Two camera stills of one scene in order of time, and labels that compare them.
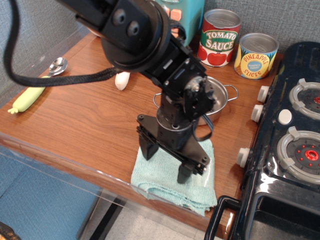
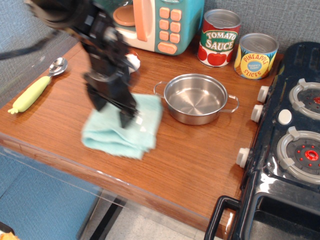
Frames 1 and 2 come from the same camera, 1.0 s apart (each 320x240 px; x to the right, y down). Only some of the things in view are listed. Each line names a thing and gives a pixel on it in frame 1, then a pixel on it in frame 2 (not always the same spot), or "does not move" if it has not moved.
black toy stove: [279, 197] does not move
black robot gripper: [172, 133] → [108, 80]
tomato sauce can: [218, 37] does not move
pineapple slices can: [255, 57] does not move
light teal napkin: [158, 177] → [103, 131]
